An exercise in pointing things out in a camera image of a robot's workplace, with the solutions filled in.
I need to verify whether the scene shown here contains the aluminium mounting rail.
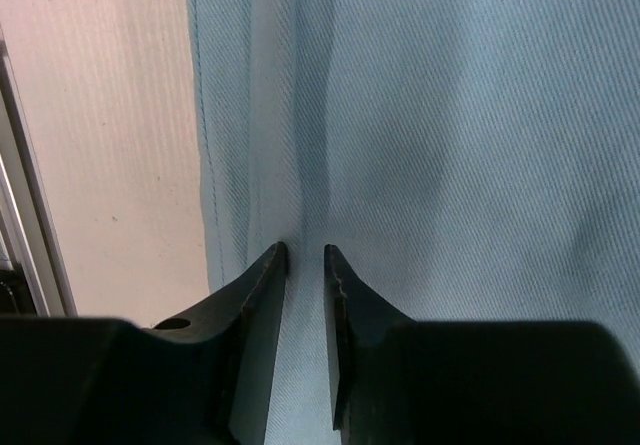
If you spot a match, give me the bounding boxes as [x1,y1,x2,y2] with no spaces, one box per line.
[1,39,77,317]

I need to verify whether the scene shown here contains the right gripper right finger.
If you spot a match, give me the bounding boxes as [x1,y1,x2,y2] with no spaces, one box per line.
[324,245,639,444]

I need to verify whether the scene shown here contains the light blue trousers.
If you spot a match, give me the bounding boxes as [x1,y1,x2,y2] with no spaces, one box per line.
[187,0,639,444]

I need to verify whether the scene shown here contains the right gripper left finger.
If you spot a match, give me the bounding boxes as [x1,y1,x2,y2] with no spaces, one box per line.
[1,242,288,444]

